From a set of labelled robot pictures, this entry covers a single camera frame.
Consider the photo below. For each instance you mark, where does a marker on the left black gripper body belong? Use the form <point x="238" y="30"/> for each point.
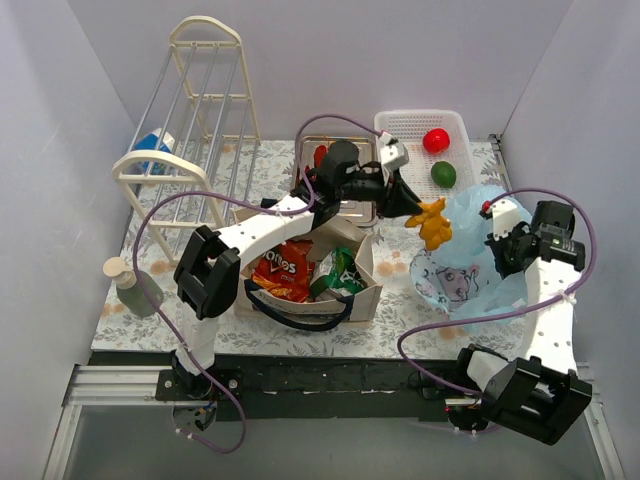
<point x="395" y="193"/>

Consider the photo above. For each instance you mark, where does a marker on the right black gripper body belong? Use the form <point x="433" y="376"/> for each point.
<point x="500" y="251"/>

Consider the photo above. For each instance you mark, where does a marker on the orange toy fried chicken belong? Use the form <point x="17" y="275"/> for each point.
<point x="434" y="228"/>

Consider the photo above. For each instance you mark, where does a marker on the green lime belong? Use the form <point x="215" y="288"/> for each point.
<point x="443" y="174"/>

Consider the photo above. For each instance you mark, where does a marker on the red tomato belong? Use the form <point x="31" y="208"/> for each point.
<point x="436" y="141"/>

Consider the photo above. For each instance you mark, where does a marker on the green snack bag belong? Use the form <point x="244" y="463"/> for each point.
<point x="336" y="276"/>

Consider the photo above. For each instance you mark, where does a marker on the light blue plastic grocery bag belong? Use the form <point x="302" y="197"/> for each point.
<point x="459" y="279"/>

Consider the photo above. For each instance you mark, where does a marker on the beige canvas tote bag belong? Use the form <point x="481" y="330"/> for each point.
<point x="310" y="305"/>

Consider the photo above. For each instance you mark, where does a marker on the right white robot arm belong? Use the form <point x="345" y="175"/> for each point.
<point x="537" y="394"/>

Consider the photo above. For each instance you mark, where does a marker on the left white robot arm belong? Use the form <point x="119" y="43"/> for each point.
<point x="208" y="273"/>

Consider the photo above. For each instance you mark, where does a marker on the metal baking tray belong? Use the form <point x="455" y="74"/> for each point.
<point x="361" y="214"/>

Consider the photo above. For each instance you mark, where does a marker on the white plastic basket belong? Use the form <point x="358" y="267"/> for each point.
<point x="409" y="127"/>

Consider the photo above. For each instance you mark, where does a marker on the orange Doritos chip bag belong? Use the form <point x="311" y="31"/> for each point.
<point x="285" y="272"/>

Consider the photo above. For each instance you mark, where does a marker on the floral table mat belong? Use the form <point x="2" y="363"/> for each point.
<point x="266" y="171"/>

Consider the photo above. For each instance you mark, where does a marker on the cream shoe rack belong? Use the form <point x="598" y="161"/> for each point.
<point x="203" y="98"/>

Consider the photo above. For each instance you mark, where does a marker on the blue white carton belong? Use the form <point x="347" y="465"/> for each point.
<point x="152" y="141"/>

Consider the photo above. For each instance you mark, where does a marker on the green soap dispenser bottle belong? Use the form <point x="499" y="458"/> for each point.
<point x="128" y="288"/>

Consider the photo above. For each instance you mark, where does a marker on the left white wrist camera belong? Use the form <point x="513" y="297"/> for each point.
<point x="392" y="154"/>

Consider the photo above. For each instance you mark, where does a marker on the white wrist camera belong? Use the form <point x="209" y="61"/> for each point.
<point x="504" y="215"/>
<point x="392" y="154"/>

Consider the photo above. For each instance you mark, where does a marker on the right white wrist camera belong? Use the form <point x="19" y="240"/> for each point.
<point x="504" y="215"/>

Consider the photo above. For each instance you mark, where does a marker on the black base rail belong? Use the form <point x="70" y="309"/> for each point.
<point x="271" y="387"/>

